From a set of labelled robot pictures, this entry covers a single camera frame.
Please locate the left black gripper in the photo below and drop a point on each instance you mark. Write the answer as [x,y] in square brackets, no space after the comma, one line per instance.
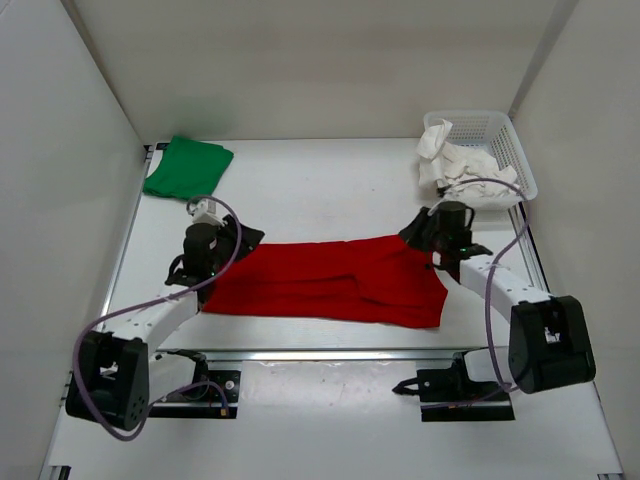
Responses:
[249,237]

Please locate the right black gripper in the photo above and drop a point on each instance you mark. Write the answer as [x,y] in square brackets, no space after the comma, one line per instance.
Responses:
[413,235]

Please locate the white t shirt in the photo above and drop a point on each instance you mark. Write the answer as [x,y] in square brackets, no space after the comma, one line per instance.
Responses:
[470,171]

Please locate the red t shirt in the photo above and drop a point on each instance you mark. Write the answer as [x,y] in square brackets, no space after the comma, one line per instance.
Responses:
[374,280]

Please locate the green t shirt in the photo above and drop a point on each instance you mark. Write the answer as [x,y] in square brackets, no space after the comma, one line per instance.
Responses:
[188,168]

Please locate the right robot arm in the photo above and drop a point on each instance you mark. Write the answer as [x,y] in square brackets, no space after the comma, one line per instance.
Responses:
[536,341]

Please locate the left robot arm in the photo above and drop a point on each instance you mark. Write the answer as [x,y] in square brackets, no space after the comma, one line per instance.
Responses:
[119,373]

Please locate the white plastic basket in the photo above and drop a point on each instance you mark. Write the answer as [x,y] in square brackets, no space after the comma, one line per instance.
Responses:
[493,132]

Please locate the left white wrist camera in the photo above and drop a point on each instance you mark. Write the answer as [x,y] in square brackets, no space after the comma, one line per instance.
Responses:
[204,211]

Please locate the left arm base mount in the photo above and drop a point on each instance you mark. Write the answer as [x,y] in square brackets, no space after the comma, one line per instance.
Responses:
[187,384]

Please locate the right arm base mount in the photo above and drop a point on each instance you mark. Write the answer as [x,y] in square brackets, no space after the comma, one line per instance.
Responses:
[448,395]

